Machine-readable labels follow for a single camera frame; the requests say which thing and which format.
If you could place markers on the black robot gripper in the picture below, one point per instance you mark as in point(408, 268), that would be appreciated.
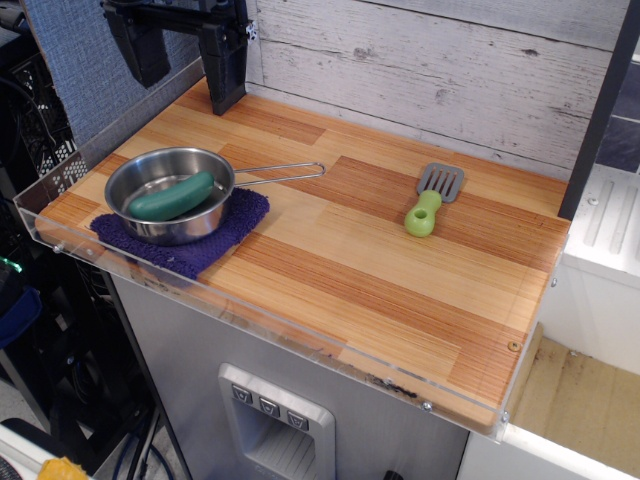
point(224, 30)

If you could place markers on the green handled grey spatula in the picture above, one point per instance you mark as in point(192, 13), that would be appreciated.
point(438, 184)

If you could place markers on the blue fabric panel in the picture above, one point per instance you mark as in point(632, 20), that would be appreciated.
point(98, 92)

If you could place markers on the green toy cucumber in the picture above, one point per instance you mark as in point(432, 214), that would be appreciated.
point(174, 201)

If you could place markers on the black plastic crate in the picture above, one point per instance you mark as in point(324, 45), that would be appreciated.
point(41, 122)

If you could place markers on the purple knitted cloth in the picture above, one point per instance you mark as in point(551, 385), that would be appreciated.
point(247, 209)

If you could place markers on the silver toy fridge cabinet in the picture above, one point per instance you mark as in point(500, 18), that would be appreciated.
point(183, 348)

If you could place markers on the grey dispenser button panel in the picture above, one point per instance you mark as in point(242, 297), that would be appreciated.
point(278, 434)

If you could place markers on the clear acrylic table guard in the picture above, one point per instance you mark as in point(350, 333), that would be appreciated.
point(442, 320)

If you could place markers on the white toy sink unit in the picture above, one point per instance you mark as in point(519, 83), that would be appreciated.
point(574, 411)

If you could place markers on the silver pot with wire handle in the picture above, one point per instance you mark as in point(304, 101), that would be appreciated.
point(160, 169)

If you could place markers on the dark right vertical post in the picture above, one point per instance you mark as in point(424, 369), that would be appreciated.
point(604, 106)

